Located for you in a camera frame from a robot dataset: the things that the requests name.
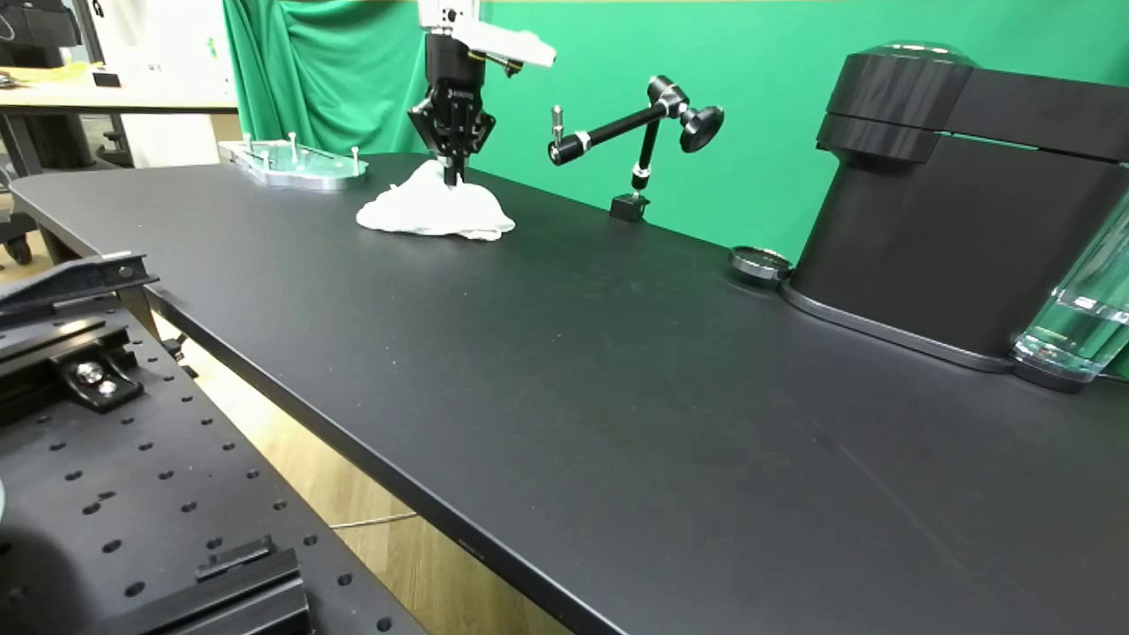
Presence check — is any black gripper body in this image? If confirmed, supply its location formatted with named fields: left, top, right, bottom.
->
left=424, top=33, right=488, bottom=135

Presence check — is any white cloth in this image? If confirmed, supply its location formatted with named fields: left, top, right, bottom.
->
left=352, top=154, right=519, bottom=248

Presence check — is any black articulated stand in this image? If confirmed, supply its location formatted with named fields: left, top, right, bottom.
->
left=543, top=69, right=725, bottom=224

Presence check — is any clear acrylic plate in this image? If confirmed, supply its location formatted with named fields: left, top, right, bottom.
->
left=218, top=135, right=370, bottom=188

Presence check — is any green backdrop curtain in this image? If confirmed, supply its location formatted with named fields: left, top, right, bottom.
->
left=218, top=0, right=1129, bottom=380

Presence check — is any small black round cap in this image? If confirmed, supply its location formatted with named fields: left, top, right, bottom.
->
left=725, top=244, right=792, bottom=288

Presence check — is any wooden background desk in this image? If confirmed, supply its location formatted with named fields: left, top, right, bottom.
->
left=0, top=63, right=242, bottom=168

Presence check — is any black mounting clamp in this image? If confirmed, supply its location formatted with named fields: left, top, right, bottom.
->
left=55, top=349, right=149, bottom=416

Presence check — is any black perforated breadboard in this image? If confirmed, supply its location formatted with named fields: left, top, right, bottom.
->
left=0, top=251, right=428, bottom=635

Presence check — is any black coffee machine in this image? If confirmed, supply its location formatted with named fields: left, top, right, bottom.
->
left=783, top=43, right=1129, bottom=374

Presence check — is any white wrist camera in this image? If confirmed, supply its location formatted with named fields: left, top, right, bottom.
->
left=450, top=15, right=559, bottom=76

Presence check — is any black aluminium rail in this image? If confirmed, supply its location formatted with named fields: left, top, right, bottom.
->
left=0, top=251, right=158, bottom=333

